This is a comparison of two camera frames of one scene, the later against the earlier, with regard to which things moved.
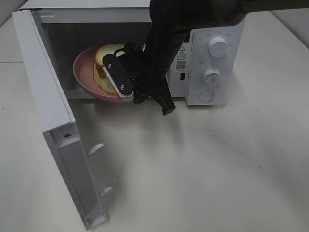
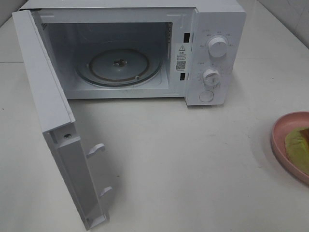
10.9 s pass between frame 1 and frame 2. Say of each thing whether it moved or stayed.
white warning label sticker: stayed
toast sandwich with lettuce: moved
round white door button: stayed
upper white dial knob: stayed
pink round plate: moved
